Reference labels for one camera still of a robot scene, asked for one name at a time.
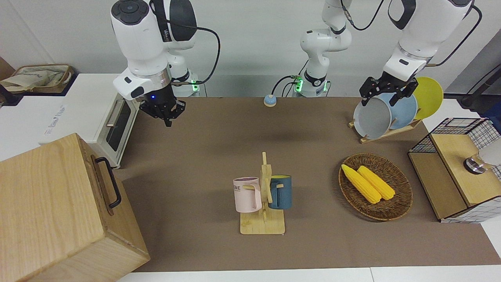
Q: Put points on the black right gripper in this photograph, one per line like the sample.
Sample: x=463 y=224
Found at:
x=162 y=105

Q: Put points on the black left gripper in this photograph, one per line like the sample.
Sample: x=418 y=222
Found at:
x=385 y=86

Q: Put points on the light wooden drawer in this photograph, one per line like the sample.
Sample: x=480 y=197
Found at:
x=106 y=184

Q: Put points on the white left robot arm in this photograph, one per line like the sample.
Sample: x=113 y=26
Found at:
x=325 y=41

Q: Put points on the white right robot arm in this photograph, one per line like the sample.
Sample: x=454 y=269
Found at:
x=137 y=43

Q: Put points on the grey plate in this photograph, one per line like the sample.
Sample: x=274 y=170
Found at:
x=372 y=119

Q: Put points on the light blue plate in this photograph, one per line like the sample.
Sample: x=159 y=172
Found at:
x=405 y=111

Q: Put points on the wooden plate rack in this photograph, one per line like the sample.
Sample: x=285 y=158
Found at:
x=391 y=132

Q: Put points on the yellow plate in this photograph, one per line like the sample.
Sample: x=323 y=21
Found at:
x=430 y=98

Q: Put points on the brown table mat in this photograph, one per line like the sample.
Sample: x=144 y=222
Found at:
x=203 y=156

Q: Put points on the white toaster oven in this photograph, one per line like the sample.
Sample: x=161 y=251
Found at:
x=90 y=105

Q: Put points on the yellow corn cob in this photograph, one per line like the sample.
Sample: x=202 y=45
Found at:
x=377 y=183
x=360 y=183

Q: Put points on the brown wicker basket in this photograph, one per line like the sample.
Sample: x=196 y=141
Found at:
x=399 y=203

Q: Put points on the pink mug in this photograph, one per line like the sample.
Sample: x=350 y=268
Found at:
x=244 y=197

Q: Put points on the dark teal mug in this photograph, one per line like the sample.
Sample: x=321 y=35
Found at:
x=283 y=194

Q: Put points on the beige cloth bag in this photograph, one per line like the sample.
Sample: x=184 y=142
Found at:
x=35 y=76

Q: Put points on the wooden mug tree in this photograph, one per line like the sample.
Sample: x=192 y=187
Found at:
x=262 y=225

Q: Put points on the light wooden cabinet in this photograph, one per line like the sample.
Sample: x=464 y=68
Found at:
x=39 y=203

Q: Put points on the brown storage box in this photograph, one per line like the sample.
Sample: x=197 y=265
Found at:
x=11 y=88

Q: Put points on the black camera stand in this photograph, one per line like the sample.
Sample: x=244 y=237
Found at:
x=479 y=94

